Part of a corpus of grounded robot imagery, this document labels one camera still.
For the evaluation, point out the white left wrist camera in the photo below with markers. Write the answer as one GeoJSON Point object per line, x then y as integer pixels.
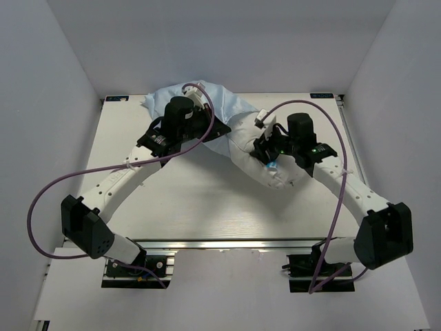
{"type": "Point", "coordinates": [194, 94]}

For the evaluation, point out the white pillow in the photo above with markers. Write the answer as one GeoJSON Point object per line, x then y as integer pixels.
{"type": "Point", "coordinates": [272, 171]}

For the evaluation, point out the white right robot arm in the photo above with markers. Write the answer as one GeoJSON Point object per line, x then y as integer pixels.
{"type": "Point", "coordinates": [385, 229]}

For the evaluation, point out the right blue corner label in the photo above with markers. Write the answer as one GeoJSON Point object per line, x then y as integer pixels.
{"type": "Point", "coordinates": [321, 95]}

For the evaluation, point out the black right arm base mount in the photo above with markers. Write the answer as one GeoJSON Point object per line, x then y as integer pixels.
{"type": "Point", "coordinates": [300, 269]}

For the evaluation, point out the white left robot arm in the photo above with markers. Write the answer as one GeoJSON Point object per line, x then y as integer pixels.
{"type": "Point", "coordinates": [84, 219]}

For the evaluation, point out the blue white pillow tag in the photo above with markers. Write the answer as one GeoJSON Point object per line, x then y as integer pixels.
{"type": "Point", "coordinates": [272, 166]}

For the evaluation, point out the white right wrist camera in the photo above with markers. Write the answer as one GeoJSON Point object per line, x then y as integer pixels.
{"type": "Point", "coordinates": [265, 121]}

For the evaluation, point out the left blue corner label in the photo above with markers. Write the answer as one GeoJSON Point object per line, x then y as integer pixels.
{"type": "Point", "coordinates": [116, 98]}

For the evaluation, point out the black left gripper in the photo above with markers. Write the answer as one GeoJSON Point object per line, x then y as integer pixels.
{"type": "Point", "coordinates": [217, 129]}

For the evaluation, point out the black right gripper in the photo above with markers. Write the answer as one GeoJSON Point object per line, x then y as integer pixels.
{"type": "Point", "coordinates": [262, 144]}

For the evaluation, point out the blue corner label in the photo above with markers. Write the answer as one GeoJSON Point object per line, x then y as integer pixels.
{"type": "Point", "coordinates": [321, 95]}
{"type": "Point", "coordinates": [116, 98]}

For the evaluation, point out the aluminium table front rail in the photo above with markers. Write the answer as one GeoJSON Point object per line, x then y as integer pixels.
{"type": "Point", "coordinates": [223, 244]}

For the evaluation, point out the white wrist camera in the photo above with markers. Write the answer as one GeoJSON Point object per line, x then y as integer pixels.
{"type": "Point", "coordinates": [265, 121]}
{"type": "Point", "coordinates": [194, 94]}

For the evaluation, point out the light blue pillowcase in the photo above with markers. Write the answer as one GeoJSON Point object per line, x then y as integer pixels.
{"type": "Point", "coordinates": [227, 106]}

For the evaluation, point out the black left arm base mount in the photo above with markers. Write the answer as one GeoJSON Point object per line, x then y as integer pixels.
{"type": "Point", "coordinates": [160, 262]}

